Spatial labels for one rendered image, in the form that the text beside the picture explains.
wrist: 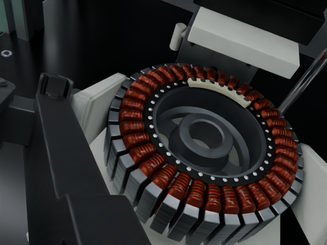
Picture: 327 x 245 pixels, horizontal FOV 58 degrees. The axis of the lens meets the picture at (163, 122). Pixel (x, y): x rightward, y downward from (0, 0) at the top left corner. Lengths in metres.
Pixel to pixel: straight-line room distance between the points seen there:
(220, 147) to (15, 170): 0.14
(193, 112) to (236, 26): 0.06
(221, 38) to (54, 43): 0.19
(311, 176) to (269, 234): 0.07
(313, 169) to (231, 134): 0.05
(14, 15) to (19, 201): 0.17
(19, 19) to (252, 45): 0.21
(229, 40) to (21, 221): 0.16
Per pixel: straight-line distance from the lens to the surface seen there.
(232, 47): 0.17
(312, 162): 0.17
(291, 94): 0.25
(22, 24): 0.31
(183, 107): 0.19
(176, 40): 0.30
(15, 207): 0.21
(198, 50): 0.29
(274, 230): 0.23
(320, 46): 0.43
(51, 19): 0.35
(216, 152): 0.16
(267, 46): 0.17
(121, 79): 0.17
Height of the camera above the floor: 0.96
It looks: 48 degrees down
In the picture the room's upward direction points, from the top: 20 degrees clockwise
